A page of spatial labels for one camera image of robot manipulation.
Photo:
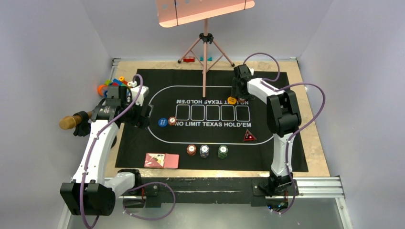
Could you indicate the single red poker chip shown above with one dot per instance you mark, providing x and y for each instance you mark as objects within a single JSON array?
[{"x": 172, "y": 121}]

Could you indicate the orange tape roll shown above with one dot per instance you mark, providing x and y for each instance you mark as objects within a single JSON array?
[{"x": 102, "y": 90}]

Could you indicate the yellow big blind button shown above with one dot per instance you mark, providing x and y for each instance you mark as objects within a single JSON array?
[{"x": 232, "y": 100}]

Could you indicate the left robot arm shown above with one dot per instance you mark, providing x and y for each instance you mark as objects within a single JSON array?
[{"x": 88, "y": 192}]

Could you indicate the black red all-in triangle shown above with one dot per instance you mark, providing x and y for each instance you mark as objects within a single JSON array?
[{"x": 249, "y": 136}]

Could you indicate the pink music stand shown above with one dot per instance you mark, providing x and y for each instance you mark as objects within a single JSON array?
[{"x": 172, "y": 13}]

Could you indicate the aluminium rail frame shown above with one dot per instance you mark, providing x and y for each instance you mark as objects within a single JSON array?
[{"x": 200, "y": 186}]

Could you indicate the red toy block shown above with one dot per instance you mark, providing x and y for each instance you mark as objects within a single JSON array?
[{"x": 189, "y": 59}]

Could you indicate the playing card deck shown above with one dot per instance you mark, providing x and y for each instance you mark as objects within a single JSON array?
[{"x": 161, "y": 161}]

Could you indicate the blue small blind button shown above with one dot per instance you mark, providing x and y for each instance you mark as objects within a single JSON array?
[{"x": 163, "y": 122}]

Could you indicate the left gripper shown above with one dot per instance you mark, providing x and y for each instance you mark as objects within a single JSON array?
[{"x": 139, "y": 120}]

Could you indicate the colourful toy block stack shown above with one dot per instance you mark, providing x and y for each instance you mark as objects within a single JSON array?
[{"x": 118, "y": 82}]

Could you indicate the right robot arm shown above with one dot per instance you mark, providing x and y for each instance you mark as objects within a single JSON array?
[{"x": 282, "y": 117}]

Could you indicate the gold microphone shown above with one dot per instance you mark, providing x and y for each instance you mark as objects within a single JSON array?
[{"x": 72, "y": 121}]

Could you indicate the red poker chip stack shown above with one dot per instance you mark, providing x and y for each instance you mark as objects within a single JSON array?
[{"x": 191, "y": 150}]

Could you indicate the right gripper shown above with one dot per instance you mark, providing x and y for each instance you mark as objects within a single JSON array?
[{"x": 235, "y": 91}]

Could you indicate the green poker chip stack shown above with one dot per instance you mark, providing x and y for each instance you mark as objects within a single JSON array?
[{"x": 222, "y": 151}]

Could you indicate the blue poker chip stack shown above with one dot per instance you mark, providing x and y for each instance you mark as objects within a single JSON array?
[{"x": 204, "y": 151}]

